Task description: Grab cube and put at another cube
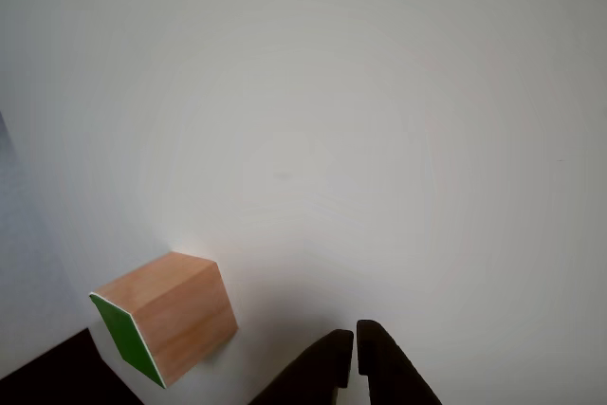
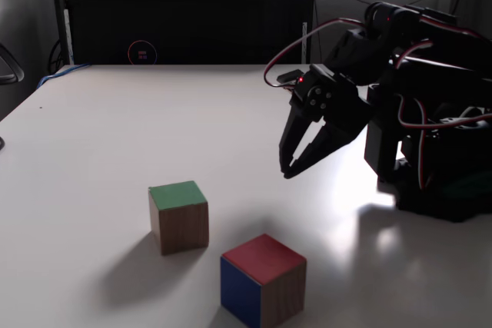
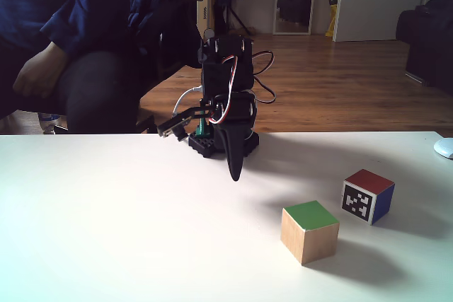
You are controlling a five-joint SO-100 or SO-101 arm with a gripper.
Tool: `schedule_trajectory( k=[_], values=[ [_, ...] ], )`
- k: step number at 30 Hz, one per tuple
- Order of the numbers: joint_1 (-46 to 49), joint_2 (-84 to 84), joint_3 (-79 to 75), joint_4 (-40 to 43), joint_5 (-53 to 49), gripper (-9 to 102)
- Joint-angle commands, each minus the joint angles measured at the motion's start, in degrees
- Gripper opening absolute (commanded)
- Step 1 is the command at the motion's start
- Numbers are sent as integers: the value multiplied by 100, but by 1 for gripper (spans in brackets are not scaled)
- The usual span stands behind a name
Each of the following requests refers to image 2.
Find blue cable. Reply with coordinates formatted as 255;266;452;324
37;62;91;88

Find small black camera module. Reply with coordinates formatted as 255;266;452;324
277;69;304;90

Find red white black servo cable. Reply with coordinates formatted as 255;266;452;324
264;16;366;89

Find wooden cube with green face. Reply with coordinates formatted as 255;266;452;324
148;180;211;256

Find black chair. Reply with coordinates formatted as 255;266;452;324
0;41;25;85

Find black computer case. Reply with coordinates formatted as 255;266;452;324
52;0;318;66

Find wooden cube red blue faces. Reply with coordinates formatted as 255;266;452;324
219;233;308;328

